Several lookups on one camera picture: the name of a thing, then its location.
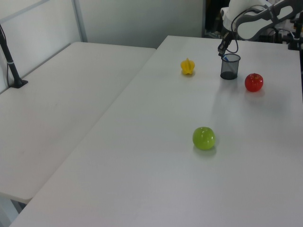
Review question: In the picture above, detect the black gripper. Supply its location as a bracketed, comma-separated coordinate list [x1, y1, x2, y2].
[217, 31, 234, 57]

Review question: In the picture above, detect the black mesh pen cup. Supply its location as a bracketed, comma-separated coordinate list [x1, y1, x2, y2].
[220, 53, 241, 80]

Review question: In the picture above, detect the yellow starfruit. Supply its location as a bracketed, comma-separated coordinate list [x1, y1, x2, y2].
[180, 57, 197, 76]

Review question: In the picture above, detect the red apple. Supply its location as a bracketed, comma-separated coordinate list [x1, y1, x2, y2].
[244, 73, 264, 92]

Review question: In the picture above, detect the black clamp stand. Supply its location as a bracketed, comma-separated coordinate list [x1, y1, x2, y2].
[287, 13, 303, 51]

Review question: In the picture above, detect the green apple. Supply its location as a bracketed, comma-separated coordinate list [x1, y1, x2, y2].
[192, 126, 217, 150]

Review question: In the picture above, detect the white side table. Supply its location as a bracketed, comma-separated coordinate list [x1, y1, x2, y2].
[0, 42, 157, 227]

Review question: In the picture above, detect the black pole with base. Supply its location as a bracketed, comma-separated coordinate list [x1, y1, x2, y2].
[0, 23, 29, 89]

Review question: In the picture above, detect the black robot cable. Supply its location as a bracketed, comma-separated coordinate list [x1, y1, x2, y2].
[230, 4, 268, 54]

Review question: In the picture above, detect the grey metal partition post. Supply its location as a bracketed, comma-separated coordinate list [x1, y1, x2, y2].
[72, 0, 89, 44]

